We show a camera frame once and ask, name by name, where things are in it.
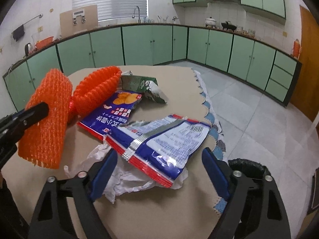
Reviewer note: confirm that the orange foam fruit net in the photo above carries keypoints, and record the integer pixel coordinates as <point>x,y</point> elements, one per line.
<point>42,144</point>

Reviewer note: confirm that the steel kettle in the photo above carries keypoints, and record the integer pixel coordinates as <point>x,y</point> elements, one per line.
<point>28,49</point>

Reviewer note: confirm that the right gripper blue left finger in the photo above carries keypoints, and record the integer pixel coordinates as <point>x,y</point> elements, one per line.
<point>100,173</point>

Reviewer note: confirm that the orange thermos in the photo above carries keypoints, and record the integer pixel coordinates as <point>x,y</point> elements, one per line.
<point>296,49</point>

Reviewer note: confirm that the dark green white snack bag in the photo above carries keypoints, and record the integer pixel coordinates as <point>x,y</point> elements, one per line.
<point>147,86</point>

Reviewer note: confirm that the beige tablecloth with blue trim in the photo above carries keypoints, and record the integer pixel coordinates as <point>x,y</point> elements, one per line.
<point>158,212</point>

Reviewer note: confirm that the dark hanging towel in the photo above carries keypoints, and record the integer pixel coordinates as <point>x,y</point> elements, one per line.
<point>18,33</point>

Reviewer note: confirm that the cardboard sheet with picture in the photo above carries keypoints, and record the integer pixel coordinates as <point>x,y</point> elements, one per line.
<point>78,20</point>

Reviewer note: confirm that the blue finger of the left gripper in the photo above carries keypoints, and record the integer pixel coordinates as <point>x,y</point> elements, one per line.
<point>13,126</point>

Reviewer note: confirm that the blue biscuit snack bag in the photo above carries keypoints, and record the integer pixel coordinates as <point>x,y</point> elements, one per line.
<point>114,111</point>

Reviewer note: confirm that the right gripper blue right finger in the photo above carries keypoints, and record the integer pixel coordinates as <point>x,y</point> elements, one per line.
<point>218,172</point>

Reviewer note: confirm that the crumpled white plastic bag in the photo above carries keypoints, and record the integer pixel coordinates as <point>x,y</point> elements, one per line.
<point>125,178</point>

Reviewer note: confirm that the green lower kitchen cabinets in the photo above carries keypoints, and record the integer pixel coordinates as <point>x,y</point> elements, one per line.
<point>255,63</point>

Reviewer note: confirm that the white cooking pot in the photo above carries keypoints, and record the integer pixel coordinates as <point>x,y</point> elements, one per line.
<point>210,22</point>

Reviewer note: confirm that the chrome sink faucet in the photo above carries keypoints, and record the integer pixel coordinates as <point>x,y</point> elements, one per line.
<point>138,13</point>

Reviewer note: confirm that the blue red silver wrapper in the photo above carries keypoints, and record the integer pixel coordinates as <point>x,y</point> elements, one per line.
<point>159,148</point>

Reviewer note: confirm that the black lined trash bin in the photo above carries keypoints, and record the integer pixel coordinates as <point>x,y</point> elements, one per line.
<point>249,168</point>

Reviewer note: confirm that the wall towel rail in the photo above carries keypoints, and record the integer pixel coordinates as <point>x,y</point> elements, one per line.
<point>38,16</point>

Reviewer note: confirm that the black wok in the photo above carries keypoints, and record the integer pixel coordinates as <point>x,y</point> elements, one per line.
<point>228,26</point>

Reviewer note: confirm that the wooden door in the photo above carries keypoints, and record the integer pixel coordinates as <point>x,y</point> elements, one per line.
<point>305,95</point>

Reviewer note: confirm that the orange basin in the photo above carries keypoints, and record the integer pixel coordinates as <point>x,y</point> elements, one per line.
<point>43,43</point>

